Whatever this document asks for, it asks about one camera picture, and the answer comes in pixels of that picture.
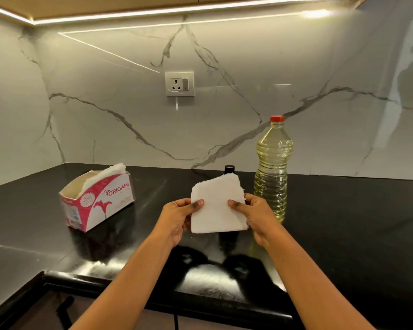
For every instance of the LED strip light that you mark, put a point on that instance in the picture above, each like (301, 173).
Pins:
(158, 11)

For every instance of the person's left hand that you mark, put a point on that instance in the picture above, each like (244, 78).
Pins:
(175, 219)

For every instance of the wall cabinet body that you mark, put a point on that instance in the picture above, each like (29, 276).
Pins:
(124, 5)

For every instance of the large clear plastic oil bottle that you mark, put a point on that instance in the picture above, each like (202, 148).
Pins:
(273, 161)

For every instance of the red plastic bottle cap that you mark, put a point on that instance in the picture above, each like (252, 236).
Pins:
(277, 118)

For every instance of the person's right hand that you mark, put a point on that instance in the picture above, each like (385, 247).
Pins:
(258, 216)

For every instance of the single white tissue sheet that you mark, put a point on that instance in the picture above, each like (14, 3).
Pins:
(217, 209)

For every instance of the person's right forearm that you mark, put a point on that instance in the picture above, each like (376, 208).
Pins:
(313, 288)

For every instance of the person's left forearm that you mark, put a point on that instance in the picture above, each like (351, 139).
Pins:
(124, 292)

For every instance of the black stone countertop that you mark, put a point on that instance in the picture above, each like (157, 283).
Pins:
(347, 230)

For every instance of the red and white tissue box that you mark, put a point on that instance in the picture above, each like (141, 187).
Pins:
(99, 206)

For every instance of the small glass oil bottle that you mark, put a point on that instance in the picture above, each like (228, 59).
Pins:
(229, 169)

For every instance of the white wall socket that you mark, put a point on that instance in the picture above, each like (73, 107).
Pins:
(179, 84)

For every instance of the brown base cabinet door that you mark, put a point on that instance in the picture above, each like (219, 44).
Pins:
(206, 324)
(89, 312)

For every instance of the stack of white tissues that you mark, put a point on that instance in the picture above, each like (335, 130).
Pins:
(99, 176)

